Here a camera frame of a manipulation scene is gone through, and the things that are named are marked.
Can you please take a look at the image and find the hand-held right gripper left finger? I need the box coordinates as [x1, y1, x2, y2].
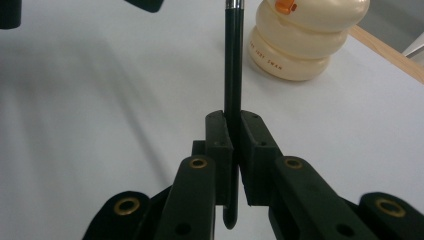
[153, 109, 234, 240]

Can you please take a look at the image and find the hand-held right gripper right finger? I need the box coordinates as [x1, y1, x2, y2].
[239, 109, 378, 240]

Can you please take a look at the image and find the black pen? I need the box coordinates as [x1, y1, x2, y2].
[222, 0, 245, 230]

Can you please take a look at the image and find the cream ribbed cup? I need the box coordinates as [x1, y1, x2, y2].
[247, 0, 371, 82]

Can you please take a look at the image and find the wooden table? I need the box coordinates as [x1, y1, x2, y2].
[348, 24, 424, 85]

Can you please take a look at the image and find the white metal stand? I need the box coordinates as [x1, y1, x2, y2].
[401, 32, 424, 60]

